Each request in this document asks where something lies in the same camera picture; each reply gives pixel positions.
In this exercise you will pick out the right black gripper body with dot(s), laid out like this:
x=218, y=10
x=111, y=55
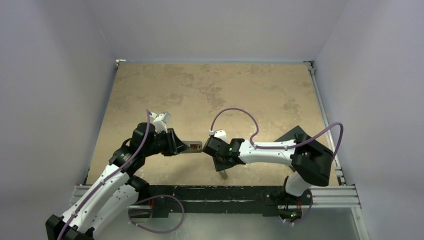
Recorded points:
x=218, y=158

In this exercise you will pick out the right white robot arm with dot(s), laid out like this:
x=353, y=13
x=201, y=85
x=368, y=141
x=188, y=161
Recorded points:
x=282, y=153

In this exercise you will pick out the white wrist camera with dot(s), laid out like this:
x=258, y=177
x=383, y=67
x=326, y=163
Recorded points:
x=220, y=134
x=160, y=121

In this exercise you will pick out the grey battery cover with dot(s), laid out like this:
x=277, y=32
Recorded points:
x=223, y=174

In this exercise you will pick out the black flat plate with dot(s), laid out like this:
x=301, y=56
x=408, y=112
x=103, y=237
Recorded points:
x=298, y=132

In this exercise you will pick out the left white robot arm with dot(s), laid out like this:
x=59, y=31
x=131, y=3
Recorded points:
x=117, y=187

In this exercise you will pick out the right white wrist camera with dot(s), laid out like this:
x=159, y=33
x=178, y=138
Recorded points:
x=220, y=134

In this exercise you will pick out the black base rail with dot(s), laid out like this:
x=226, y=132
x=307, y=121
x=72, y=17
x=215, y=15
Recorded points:
x=268, y=201

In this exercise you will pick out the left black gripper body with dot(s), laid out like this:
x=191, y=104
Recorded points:
x=159, y=144

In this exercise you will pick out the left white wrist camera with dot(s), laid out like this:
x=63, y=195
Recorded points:
x=160, y=121

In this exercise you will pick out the white remote control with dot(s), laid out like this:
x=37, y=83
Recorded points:
x=193, y=147

